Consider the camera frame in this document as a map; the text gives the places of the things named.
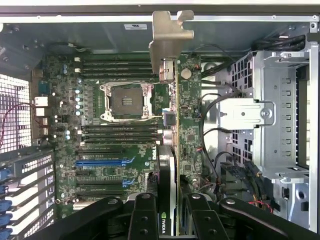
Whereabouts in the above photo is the blue expansion slot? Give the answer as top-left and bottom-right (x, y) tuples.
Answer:
(75, 159), (125, 169)

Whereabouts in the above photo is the green motherboard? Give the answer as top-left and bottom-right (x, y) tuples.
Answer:
(31, 52), (203, 211)

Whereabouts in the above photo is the installed RAM stick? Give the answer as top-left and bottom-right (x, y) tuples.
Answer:
(83, 124), (161, 132)

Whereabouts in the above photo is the thin metal locking lever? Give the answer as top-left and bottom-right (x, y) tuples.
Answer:
(107, 114), (164, 124)
(109, 79), (161, 86)

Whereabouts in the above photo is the silver perforated disk bay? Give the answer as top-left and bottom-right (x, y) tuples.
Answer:
(216, 48), (313, 181)

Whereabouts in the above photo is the metal socket cover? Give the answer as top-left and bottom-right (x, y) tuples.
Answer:
(141, 82), (155, 120)

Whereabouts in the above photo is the CPU socket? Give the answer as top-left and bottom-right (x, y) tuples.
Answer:
(99, 81), (155, 125)

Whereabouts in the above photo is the open dark PC case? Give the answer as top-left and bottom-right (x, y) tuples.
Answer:
(0, 0), (320, 240)

